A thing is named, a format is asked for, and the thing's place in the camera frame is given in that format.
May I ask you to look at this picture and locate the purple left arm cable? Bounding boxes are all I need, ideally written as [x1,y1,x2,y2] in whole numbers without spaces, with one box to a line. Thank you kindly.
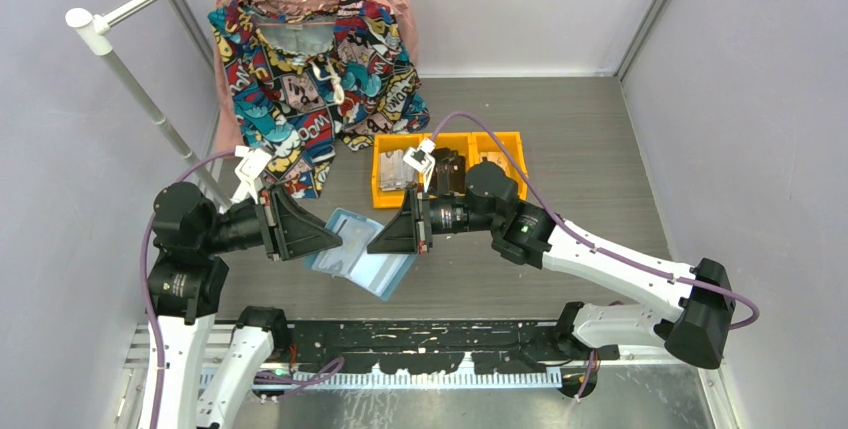
[139,149,346,429]

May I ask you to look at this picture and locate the black cards stack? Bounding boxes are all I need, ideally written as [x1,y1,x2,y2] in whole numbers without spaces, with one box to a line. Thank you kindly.
[428,148,466,196]

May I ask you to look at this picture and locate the orange cards stack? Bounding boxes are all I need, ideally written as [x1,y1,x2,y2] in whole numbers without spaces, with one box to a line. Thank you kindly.
[480,151,512,173]

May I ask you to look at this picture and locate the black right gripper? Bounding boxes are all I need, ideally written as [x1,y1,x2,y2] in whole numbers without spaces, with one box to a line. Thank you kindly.
[368,183,500,255]

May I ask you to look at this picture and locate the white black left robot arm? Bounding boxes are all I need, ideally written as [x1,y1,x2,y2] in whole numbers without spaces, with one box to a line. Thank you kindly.
[138,182,342,428]

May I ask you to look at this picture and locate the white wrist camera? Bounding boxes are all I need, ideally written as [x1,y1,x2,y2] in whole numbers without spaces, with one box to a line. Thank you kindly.
[403,137,436,190]
[230,145,272,204]

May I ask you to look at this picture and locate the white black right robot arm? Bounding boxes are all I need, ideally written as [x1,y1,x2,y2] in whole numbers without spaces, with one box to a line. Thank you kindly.
[367,162,736,369]

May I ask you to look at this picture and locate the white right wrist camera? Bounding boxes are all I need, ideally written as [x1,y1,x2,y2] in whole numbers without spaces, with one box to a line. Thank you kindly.
[403,137,436,190]

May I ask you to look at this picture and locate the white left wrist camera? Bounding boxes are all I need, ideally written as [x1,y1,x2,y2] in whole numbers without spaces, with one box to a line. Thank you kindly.
[230,145,272,204]

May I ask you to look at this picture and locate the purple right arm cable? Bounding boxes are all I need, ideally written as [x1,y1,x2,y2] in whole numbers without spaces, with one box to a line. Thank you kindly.
[429,111,761,403]

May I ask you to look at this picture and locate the blue leather card holder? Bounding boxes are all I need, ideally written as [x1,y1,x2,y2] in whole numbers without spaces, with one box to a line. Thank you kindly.
[305,208,417,301]

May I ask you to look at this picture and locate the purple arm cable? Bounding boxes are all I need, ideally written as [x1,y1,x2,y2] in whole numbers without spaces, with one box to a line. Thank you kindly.
[139,149,346,429]
[429,111,761,403]

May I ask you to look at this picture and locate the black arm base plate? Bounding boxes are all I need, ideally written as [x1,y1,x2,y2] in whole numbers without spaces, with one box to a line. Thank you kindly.
[227,318,621,376]

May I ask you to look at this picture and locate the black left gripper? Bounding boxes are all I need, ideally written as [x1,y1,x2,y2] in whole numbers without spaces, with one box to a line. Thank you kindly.
[201,180,343,257]

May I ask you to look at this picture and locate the silver cards stack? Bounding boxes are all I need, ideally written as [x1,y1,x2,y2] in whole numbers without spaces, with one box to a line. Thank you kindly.
[378,149,418,192]

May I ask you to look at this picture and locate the yellow three-compartment bin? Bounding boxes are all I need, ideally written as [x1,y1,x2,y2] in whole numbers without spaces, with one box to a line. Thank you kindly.
[371,132,529,209]

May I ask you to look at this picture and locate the white metal clothes rack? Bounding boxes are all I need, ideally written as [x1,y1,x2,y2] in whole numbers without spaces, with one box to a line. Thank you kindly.
[65,0,230,207]

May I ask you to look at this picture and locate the colourful comic print shorts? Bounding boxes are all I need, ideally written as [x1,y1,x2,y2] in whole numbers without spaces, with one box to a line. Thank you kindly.
[208,0,430,198]

